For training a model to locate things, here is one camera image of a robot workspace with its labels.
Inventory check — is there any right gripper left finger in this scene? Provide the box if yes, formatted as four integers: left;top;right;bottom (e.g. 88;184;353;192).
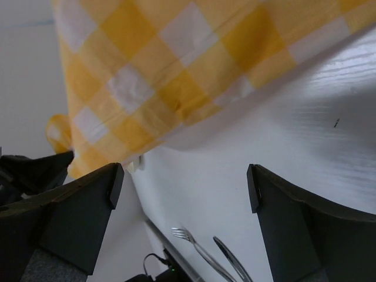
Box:
1;163;125;281

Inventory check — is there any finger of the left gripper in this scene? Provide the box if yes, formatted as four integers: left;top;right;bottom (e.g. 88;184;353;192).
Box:
1;151;74;203

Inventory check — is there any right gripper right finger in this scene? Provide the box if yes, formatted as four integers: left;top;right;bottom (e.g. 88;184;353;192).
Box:
247;164;375;281

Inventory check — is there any yellow white checkered cloth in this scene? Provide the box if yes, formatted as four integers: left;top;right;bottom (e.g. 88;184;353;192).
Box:
46;1;375;179

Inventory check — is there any silver table knife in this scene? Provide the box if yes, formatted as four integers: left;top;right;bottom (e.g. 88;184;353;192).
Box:
213;236;253;282

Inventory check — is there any silver fork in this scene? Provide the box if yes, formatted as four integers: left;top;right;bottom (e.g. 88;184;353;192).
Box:
171;227;236;282

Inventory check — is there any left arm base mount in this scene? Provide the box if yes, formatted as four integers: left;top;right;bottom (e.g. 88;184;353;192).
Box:
126;248;193;282

